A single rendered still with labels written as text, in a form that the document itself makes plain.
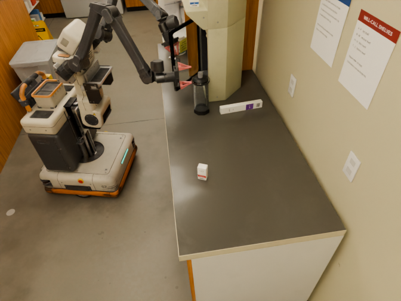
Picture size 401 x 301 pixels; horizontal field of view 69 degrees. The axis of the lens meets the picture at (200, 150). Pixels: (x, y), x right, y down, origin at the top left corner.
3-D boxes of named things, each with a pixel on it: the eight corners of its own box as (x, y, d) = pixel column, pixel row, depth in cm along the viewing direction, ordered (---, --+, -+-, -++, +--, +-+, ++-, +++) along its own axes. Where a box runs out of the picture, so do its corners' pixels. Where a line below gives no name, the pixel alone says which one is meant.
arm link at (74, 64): (99, -7, 155) (89, -5, 147) (121, 9, 157) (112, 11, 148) (76, 62, 181) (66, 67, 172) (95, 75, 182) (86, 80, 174)
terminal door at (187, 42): (200, 72, 212) (198, 14, 184) (175, 92, 193) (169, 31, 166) (199, 72, 212) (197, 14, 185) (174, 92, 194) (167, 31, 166)
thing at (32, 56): (69, 63, 376) (59, 37, 353) (59, 87, 332) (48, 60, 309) (35, 66, 372) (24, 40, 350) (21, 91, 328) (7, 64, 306)
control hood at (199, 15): (199, 10, 184) (199, -7, 177) (207, 30, 160) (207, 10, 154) (181, 12, 183) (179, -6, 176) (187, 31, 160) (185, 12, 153)
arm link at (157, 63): (149, 77, 173) (143, 82, 166) (145, 58, 167) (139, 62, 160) (167, 78, 170) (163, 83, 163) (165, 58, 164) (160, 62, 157)
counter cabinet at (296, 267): (229, 118, 334) (233, 40, 272) (301, 311, 185) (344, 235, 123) (170, 125, 328) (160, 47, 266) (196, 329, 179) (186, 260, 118)
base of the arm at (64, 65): (63, 61, 183) (54, 71, 174) (70, 54, 179) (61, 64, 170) (74, 72, 187) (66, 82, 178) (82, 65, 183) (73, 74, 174)
